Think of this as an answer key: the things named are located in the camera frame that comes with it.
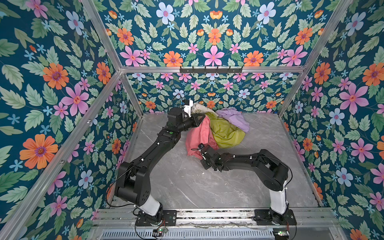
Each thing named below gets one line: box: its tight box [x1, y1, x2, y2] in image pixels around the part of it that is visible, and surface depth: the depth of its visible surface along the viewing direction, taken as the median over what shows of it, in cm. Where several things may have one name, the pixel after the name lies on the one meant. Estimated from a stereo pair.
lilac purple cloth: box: [216, 107, 250, 133], surface depth 106 cm
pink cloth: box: [185, 115, 219, 160], surface depth 88 cm
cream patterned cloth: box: [191, 103, 219, 117], surface depth 113 cm
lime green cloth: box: [205, 112, 246, 149], surface depth 98 cm
